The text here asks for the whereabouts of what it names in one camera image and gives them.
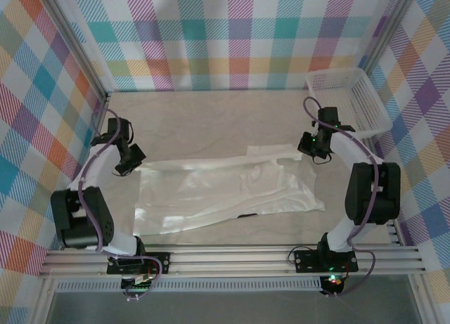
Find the white t-shirt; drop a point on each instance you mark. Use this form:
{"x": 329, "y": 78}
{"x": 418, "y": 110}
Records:
{"x": 218, "y": 194}

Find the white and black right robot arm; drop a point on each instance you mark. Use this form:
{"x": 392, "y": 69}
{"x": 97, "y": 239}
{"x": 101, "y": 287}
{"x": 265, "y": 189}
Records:
{"x": 386, "y": 194}

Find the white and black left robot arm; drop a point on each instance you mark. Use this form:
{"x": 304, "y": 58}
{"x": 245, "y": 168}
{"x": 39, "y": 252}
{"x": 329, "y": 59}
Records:
{"x": 67, "y": 211}

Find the white perforated plastic basket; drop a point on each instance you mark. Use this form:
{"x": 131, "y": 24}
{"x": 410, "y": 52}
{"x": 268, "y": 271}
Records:
{"x": 348, "y": 102}

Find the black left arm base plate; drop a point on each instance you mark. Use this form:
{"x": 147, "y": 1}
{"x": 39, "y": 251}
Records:
{"x": 158, "y": 262}

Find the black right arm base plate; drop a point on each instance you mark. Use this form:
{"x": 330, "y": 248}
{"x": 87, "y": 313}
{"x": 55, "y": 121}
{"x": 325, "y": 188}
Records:
{"x": 307, "y": 260}

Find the aluminium left frame post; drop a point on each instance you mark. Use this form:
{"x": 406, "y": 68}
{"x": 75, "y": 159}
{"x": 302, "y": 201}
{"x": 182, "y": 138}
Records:
{"x": 74, "y": 46}

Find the aluminium frame post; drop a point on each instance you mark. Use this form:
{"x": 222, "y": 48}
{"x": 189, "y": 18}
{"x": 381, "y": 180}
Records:
{"x": 74, "y": 46}
{"x": 386, "y": 32}

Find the aluminium right frame post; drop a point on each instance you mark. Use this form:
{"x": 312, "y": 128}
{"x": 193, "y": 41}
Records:
{"x": 386, "y": 32}

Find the wide aluminium mounting rail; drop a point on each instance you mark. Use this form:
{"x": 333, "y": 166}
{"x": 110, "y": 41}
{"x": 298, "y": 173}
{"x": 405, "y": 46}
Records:
{"x": 228, "y": 260}

